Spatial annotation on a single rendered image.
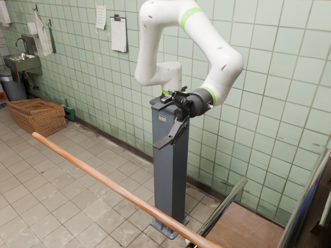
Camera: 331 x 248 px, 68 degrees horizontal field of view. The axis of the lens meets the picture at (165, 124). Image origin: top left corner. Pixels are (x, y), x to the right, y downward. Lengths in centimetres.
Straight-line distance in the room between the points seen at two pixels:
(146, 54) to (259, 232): 121
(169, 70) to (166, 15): 38
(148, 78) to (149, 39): 28
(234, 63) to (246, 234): 108
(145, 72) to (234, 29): 76
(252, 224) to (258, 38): 118
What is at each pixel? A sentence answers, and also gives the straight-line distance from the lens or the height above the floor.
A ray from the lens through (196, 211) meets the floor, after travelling 246.
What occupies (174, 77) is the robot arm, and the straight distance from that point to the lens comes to 148.
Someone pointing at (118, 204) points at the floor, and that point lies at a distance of 254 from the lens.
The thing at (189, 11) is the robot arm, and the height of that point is 176.
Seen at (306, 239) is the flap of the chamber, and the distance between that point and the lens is 62.
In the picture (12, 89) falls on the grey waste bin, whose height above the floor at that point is 27.
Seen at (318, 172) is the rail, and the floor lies 144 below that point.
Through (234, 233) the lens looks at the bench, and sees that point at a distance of 164.
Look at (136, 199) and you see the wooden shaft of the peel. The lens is 91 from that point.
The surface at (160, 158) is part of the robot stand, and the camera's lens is 178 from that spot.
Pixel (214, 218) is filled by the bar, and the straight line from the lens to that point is 90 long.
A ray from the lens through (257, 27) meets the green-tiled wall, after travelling 180.
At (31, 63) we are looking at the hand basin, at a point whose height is 81.
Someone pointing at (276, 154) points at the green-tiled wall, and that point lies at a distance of 204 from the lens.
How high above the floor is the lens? 187
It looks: 30 degrees down
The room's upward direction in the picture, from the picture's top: straight up
